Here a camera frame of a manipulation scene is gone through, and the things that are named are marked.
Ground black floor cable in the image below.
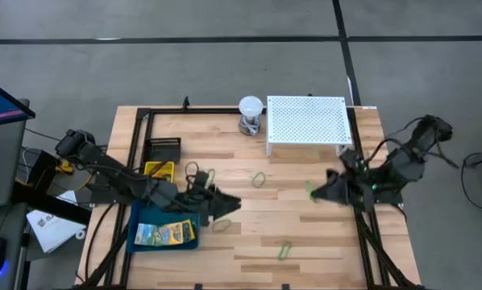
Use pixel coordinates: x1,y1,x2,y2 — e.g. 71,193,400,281
460,151,482,214

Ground white bulb table lamp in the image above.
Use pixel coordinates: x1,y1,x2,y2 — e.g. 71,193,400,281
238,95,264,137

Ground white lamp cable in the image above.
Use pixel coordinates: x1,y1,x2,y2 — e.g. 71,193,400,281
243,119,262,137

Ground black equipment box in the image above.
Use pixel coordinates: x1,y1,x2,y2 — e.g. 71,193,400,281
23,148,59,194

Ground teal plastic bin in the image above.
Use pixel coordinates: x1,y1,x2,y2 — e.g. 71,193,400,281
126,199,201,254

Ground black aluminium table frame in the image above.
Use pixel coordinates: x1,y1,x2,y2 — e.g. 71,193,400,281
73,105,426,290

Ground operator desk monitor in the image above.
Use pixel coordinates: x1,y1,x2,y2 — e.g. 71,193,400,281
0,76,36,129

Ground grey cabinet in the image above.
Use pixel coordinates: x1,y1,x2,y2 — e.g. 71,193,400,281
0,98,31,210

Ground yellow plastic basket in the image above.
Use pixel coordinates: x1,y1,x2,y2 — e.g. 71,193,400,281
143,160,177,184

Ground yellow cable connector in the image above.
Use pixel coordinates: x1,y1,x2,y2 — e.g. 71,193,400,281
55,159,75,176

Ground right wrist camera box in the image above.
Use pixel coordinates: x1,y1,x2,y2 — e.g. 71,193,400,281
339,148,365,172

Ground white perforated metal shelf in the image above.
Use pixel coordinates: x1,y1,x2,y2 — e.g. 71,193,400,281
264,95,353,157

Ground black mesh basket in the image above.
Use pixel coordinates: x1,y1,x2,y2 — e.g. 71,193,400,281
142,136,182,164

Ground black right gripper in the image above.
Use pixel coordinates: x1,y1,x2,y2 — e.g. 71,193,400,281
311,151,377,213

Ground white paper sheet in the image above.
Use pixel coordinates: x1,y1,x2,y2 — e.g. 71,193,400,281
26,191,87,254

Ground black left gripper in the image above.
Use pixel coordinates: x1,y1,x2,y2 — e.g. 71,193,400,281
176,183,242,226

